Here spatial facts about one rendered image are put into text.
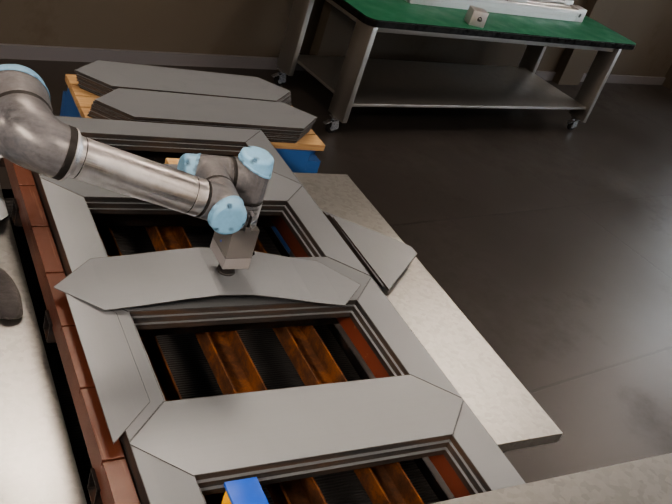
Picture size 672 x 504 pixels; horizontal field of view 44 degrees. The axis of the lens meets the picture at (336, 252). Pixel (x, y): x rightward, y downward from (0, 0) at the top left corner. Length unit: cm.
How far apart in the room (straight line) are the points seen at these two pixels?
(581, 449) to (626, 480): 184
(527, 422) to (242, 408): 76
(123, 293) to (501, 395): 94
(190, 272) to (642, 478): 101
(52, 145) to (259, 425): 63
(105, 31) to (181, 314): 344
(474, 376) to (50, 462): 103
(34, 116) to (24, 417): 63
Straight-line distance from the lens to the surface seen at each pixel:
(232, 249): 181
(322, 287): 200
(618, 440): 357
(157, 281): 185
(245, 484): 146
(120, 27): 515
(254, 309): 190
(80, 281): 184
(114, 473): 152
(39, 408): 181
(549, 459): 328
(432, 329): 223
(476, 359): 220
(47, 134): 147
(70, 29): 505
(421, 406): 180
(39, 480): 169
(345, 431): 166
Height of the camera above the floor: 196
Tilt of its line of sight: 30 degrees down
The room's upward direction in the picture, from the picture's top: 20 degrees clockwise
